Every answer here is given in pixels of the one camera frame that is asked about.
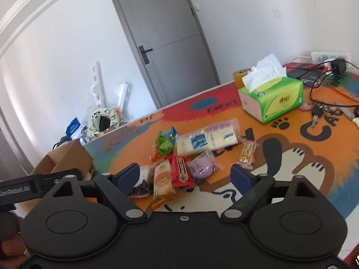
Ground black bag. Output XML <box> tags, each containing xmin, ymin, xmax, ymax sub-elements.
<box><xmin>53</xmin><ymin>136</ymin><xmax>70</xmax><ymax>149</ymax></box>

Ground dark chocolate snack packet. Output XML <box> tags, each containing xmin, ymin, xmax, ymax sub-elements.
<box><xmin>127</xmin><ymin>165</ymin><xmax>153</xmax><ymax>199</ymax></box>

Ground white power strip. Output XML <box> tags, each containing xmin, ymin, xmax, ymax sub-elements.
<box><xmin>311</xmin><ymin>51</ymin><xmax>351</xmax><ymax>69</ymax></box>

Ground cardboard box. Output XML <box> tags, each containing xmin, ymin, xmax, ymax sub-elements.
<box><xmin>29</xmin><ymin>139</ymin><xmax>96</xmax><ymax>182</ymax></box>

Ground bunch of keys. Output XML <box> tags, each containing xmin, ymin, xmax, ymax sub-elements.
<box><xmin>309</xmin><ymin>101</ymin><xmax>344</xmax><ymax>129</ymax></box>

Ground panda print toilet seat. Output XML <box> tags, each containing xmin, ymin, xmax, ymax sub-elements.
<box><xmin>88</xmin><ymin>107</ymin><xmax>121</xmax><ymax>138</ymax></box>

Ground black cable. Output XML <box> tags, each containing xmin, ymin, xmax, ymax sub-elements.
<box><xmin>289</xmin><ymin>57</ymin><xmax>359</xmax><ymax>108</ymax></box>

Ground white plastic rack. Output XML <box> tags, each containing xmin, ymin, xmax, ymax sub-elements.
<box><xmin>90</xmin><ymin>61</ymin><xmax>105</xmax><ymax>108</ymax></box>

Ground yellow tape roll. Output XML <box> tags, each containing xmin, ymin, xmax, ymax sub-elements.
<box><xmin>232</xmin><ymin>68</ymin><xmax>253</xmax><ymax>89</ymax></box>

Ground white tissue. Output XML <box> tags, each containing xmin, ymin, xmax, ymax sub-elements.
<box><xmin>242</xmin><ymin>53</ymin><xmax>287</xmax><ymax>93</ymax></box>

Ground black power adapter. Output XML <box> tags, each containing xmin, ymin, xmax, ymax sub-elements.
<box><xmin>331</xmin><ymin>60</ymin><xmax>347</xmax><ymax>75</ymax></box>

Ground colourful printed table mat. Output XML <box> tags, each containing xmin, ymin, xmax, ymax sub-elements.
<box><xmin>84</xmin><ymin>67</ymin><xmax>359</xmax><ymax>258</ymax></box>

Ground grey door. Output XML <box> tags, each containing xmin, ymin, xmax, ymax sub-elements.
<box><xmin>108</xmin><ymin>0</ymin><xmax>221</xmax><ymax>108</ymax></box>

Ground person's left hand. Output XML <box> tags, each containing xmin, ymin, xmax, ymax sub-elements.
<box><xmin>0</xmin><ymin>211</ymin><xmax>28</xmax><ymax>261</ymax></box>

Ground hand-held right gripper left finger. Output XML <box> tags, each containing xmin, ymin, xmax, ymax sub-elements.
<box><xmin>42</xmin><ymin>163</ymin><xmax>148</xmax><ymax>222</ymax></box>

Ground green tissue box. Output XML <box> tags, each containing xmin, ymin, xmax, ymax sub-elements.
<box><xmin>238</xmin><ymin>76</ymin><xmax>304</xmax><ymax>124</ymax></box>

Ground clear biscuit stick packet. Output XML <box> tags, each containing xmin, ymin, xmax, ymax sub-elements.
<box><xmin>238</xmin><ymin>139</ymin><xmax>258</xmax><ymax>170</ymax></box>

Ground black door handle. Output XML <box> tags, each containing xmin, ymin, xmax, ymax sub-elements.
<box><xmin>139</xmin><ymin>46</ymin><xmax>153</xmax><ymax>64</ymax></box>

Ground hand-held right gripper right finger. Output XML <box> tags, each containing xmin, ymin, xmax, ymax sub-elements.
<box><xmin>221</xmin><ymin>164</ymin><xmax>323</xmax><ymax>222</ymax></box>

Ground orange snack packet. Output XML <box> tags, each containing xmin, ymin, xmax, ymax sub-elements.
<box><xmin>149</xmin><ymin>142</ymin><xmax>163</xmax><ymax>163</ymax></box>

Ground large white cracker packet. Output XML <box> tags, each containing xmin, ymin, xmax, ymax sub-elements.
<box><xmin>174</xmin><ymin>118</ymin><xmax>242</xmax><ymax>156</ymax></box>

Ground purple bun packet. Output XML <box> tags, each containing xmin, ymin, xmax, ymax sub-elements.
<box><xmin>186</xmin><ymin>151</ymin><xmax>222</xmax><ymax>184</ymax></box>

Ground beige snack packet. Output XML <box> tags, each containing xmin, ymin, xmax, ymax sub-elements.
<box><xmin>151</xmin><ymin>159</ymin><xmax>183</xmax><ymax>210</ymax></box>

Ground black and red pouch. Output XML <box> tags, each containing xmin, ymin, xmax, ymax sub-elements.
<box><xmin>283</xmin><ymin>63</ymin><xmax>327</xmax><ymax>87</ymax></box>

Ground red snack packet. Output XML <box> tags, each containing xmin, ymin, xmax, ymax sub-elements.
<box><xmin>168</xmin><ymin>155</ymin><xmax>195</xmax><ymax>188</ymax></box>

